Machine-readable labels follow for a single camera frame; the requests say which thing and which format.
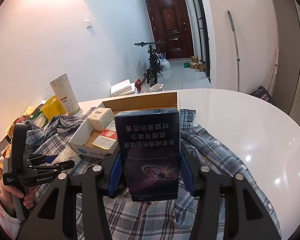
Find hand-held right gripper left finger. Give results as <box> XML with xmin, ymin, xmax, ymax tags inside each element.
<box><xmin>17</xmin><ymin>152</ymin><xmax>123</xmax><ymax>240</ymax></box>

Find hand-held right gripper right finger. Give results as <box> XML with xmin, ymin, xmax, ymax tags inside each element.
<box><xmin>180</xmin><ymin>144</ymin><xmax>282</xmax><ymax>240</ymax></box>

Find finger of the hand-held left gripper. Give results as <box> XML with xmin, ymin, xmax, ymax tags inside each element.
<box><xmin>31</xmin><ymin>160</ymin><xmax>75</xmax><ymax>173</ymax></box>
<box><xmin>27</xmin><ymin>154</ymin><xmax>59</xmax><ymax>167</ymax></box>

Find clear tissue pack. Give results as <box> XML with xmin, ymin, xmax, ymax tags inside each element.
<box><xmin>57</xmin><ymin>146</ymin><xmax>82</xmax><ymax>167</ymax></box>

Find red white cigarette pack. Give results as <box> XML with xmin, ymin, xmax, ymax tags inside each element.
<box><xmin>92</xmin><ymin>129</ymin><xmax>118</xmax><ymax>150</ymax></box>

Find black cigarette pack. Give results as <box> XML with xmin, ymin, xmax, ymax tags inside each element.
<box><xmin>114</xmin><ymin>107</ymin><xmax>182</xmax><ymax>202</ymax></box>

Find white carton with barcode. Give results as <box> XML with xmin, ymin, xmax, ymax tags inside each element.
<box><xmin>87</xmin><ymin>107</ymin><xmax>115</xmax><ymax>132</ymax></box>

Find shallow cardboard box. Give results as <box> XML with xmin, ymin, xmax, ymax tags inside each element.
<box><xmin>68</xmin><ymin>92</ymin><xmax>180</xmax><ymax>157</ymax></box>

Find person's left hand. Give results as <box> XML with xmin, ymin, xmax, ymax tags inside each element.
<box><xmin>0</xmin><ymin>186</ymin><xmax>37</xmax><ymax>209</ymax></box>

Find green rimmed clear bag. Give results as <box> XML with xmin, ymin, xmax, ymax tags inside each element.
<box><xmin>31</xmin><ymin>111</ymin><xmax>50</xmax><ymax>131</ymax></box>

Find blue plaid shirt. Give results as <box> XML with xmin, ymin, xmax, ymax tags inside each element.
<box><xmin>15</xmin><ymin>109</ymin><xmax>280</xmax><ymax>240</ymax></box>

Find yellow plastic container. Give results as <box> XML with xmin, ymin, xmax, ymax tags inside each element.
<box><xmin>40</xmin><ymin>95</ymin><xmax>67</xmax><ymax>121</ymax></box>

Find cream patterned tumbler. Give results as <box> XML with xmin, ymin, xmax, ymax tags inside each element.
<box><xmin>50</xmin><ymin>74</ymin><xmax>81</xmax><ymax>117</ymax></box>

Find white foam box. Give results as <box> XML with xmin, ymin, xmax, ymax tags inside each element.
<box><xmin>110</xmin><ymin>79</ymin><xmax>136</xmax><ymax>97</ymax></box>

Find cardboard boxes on floor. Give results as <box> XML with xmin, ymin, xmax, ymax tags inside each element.
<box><xmin>190</xmin><ymin>56</ymin><xmax>205</xmax><ymax>72</ymax></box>

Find dark printed bag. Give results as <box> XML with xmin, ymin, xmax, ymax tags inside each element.
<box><xmin>250</xmin><ymin>85</ymin><xmax>277</xmax><ymax>105</ymax></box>

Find white plastic bag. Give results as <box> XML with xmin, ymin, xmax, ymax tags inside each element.
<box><xmin>160</xmin><ymin>55</ymin><xmax>172</xmax><ymax>71</ymax></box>

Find black bicycle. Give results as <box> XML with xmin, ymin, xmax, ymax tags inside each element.
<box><xmin>134</xmin><ymin>41</ymin><xmax>167</xmax><ymax>87</ymax></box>

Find white pink folded board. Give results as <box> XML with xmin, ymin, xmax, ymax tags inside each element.
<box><xmin>269</xmin><ymin>49</ymin><xmax>280</xmax><ymax>95</ymax></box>

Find black framed glass door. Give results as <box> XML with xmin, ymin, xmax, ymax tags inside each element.
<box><xmin>186</xmin><ymin>0</ymin><xmax>212</xmax><ymax>84</ymax></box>

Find dark red entrance door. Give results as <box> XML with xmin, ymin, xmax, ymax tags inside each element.
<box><xmin>145</xmin><ymin>0</ymin><xmax>192</xmax><ymax>60</ymax></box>

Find beige refrigerator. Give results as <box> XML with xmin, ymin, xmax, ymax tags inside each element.
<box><xmin>269</xmin><ymin>0</ymin><xmax>300</xmax><ymax>128</ymax></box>

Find grey mop handle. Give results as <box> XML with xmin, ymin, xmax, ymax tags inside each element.
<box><xmin>227</xmin><ymin>10</ymin><xmax>241</xmax><ymax>92</ymax></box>

